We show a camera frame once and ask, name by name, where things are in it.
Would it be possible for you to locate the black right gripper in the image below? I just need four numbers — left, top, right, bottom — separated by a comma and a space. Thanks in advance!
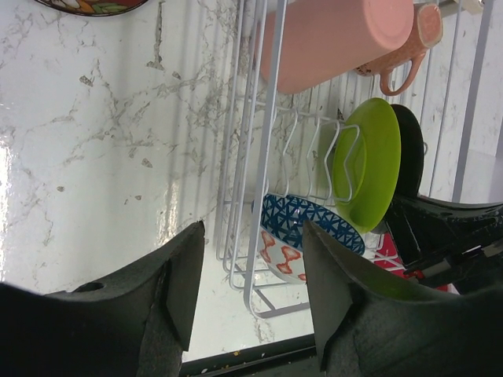
384, 195, 502, 295

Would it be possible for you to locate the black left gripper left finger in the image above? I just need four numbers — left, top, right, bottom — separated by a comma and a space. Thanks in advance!
1, 221, 205, 376

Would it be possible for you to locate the pink plastic tumbler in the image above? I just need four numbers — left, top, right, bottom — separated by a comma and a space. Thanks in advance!
255, 0, 414, 94

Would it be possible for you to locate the orange dotted mug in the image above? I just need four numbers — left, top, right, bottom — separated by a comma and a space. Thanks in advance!
354, 2, 443, 96

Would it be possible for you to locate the green plastic plate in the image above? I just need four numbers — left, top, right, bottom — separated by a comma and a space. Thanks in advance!
331, 97, 402, 233

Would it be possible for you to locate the white wire dish rack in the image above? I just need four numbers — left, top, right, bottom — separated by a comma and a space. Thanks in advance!
216, 1, 502, 320

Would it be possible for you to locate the red patterned bowl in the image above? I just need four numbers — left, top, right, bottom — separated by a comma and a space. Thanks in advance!
258, 194, 365, 284

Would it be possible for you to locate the black plate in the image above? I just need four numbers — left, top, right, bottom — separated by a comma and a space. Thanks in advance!
391, 104, 424, 198

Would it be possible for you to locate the red floral plate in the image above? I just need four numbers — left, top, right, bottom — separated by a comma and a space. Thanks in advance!
35, 0, 148, 17

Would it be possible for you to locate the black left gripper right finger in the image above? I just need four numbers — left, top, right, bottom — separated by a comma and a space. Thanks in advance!
303, 221, 502, 376

